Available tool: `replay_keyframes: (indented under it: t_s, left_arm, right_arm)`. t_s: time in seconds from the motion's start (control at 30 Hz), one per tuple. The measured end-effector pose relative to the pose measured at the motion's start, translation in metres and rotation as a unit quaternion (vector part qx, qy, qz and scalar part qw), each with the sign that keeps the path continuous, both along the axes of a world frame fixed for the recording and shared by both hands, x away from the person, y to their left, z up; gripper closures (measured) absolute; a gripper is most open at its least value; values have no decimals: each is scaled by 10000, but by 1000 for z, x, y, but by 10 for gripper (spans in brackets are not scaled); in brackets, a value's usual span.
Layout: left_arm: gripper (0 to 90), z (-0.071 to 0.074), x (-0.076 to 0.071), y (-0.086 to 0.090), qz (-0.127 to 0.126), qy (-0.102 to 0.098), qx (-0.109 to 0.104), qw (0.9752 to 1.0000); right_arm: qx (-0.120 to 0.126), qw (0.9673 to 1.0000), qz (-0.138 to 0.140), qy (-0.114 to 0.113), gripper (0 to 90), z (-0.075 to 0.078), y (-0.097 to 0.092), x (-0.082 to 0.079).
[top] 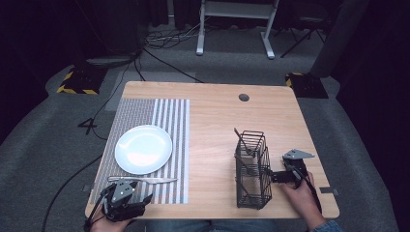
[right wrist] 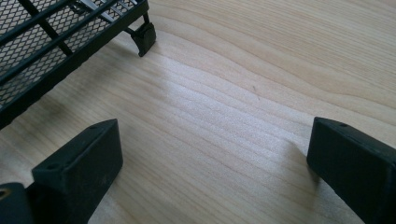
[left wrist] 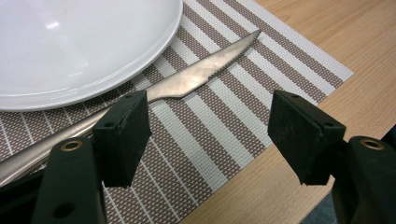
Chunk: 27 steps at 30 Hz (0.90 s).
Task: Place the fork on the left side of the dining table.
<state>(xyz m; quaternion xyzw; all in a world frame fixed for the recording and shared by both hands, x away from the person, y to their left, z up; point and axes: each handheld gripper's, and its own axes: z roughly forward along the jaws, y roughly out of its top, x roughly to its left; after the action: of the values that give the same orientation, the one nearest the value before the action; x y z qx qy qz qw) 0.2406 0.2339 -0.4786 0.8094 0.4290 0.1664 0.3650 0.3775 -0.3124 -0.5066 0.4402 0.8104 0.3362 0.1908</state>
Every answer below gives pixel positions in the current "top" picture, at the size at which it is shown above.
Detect dark long utensil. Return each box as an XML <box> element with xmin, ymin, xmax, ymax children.
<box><xmin>233</xmin><ymin>127</ymin><xmax>256</xmax><ymax>157</ymax></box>

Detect yellow-black striped stand base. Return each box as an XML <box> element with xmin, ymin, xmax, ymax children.
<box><xmin>284</xmin><ymin>72</ymin><xmax>330</xmax><ymax>100</ymax></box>
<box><xmin>56</xmin><ymin>65</ymin><xmax>108</xmax><ymax>96</ymax></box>

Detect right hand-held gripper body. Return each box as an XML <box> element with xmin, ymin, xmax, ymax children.
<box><xmin>281</xmin><ymin>148</ymin><xmax>316</xmax><ymax>189</ymax></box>

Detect grey striped placemat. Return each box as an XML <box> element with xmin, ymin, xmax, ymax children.
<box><xmin>88</xmin><ymin>98</ymin><xmax>191</xmax><ymax>205</ymax></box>

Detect person's legs in jeans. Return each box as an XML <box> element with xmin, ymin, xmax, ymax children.
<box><xmin>145</xmin><ymin>218</ymin><xmax>282</xmax><ymax>232</ymax></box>

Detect grey tape strip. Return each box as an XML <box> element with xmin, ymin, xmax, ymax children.
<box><xmin>318</xmin><ymin>186</ymin><xmax>340</xmax><ymax>196</ymax></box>

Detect white round plate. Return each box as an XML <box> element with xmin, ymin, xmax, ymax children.
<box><xmin>114</xmin><ymin>124</ymin><xmax>174</xmax><ymax>176</ymax></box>

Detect person's right hand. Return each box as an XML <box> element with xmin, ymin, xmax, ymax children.
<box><xmin>279</xmin><ymin>171</ymin><xmax>325</xmax><ymax>228</ymax></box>

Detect bundle of floor cables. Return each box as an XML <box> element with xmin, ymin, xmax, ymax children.
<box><xmin>142</xmin><ymin>16</ymin><xmax>211</xmax><ymax>50</ymax></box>

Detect grey slanted column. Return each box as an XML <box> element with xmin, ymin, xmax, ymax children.
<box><xmin>309</xmin><ymin>0</ymin><xmax>370</xmax><ymax>79</ymax></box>

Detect white metal desk frame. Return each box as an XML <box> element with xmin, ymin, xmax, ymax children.
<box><xmin>195</xmin><ymin>0</ymin><xmax>281</xmax><ymax>60</ymax></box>

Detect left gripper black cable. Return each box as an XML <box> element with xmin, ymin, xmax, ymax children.
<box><xmin>83</xmin><ymin>190</ymin><xmax>109</xmax><ymax>232</ymax></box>

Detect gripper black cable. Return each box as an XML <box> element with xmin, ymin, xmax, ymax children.
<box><xmin>289</xmin><ymin>164</ymin><xmax>323</xmax><ymax>215</ymax></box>
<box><xmin>83</xmin><ymin>190</ymin><xmax>109</xmax><ymax>232</ymax></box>

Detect person's left hand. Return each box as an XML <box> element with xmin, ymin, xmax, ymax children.
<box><xmin>89</xmin><ymin>214</ymin><xmax>137</xmax><ymax>232</ymax></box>

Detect black wire cutlery basket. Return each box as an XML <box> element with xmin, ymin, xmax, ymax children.
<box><xmin>234</xmin><ymin>129</ymin><xmax>274</xmax><ymax>211</ymax></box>

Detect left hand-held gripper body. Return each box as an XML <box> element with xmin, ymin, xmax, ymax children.
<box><xmin>102</xmin><ymin>179</ymin><xmax>147</xmax><ymax>223</ymax></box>

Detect long black floor cable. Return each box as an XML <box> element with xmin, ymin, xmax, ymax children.
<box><xmin>40</xmin><ymin>54</ymin><xmax>143</xmax><ymax>232</ymax></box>

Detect silver table knife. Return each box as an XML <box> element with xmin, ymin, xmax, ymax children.
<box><xmin>106</xmin><ymin>175</ymin><xmax>179</xmax><ymax>186</ymax></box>

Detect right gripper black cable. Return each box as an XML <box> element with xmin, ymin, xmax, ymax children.
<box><xmin>289</xmin><ymin>164</ymin><xmax>323</xmax><ymax>215</ymax></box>

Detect black tripod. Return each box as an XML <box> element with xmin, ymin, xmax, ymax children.
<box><xmin>279</xmin><ymin>14</ymin><xmax>327</xmax><ymax>59</ymax></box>

